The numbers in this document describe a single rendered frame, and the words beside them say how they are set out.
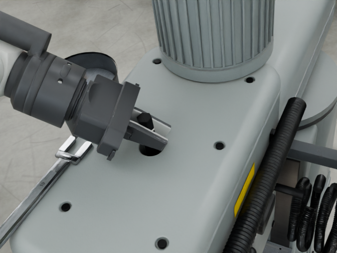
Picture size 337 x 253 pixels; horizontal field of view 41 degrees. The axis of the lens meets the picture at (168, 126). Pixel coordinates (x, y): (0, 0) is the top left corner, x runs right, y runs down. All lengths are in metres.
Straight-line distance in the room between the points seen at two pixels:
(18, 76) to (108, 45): 3.74
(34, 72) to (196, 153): 0.24
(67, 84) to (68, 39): 3.99
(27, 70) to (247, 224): 0.36
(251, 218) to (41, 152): 2.89
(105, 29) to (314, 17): 3.55
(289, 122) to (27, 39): 0.44
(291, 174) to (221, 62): 0.53
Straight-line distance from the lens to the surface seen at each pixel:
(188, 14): 0.67
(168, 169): 0.62
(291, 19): 1.13
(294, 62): 1.02
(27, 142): 3.60
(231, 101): 0.70
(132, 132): 0.61
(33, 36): 0.60
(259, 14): 0.70
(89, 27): 4.66
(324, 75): 1.28
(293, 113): 0.81
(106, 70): 3.16
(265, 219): 0.81
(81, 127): 0.59
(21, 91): 0.59
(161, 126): 0.63
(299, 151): 0.98
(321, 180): 1.05
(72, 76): 0.59
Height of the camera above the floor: 2.37
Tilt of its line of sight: 45 degrees down
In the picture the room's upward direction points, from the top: 10 degrees counter-clockwise
